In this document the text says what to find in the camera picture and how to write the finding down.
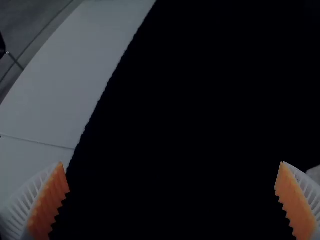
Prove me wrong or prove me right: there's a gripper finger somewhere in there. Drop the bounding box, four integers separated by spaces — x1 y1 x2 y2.
273 160 320 240
0 160 71 240

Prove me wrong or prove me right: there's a pale towel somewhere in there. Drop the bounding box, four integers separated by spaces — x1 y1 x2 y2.
305 166 320 181

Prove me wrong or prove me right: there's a black mat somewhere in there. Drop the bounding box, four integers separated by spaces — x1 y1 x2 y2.
47 0 320 240

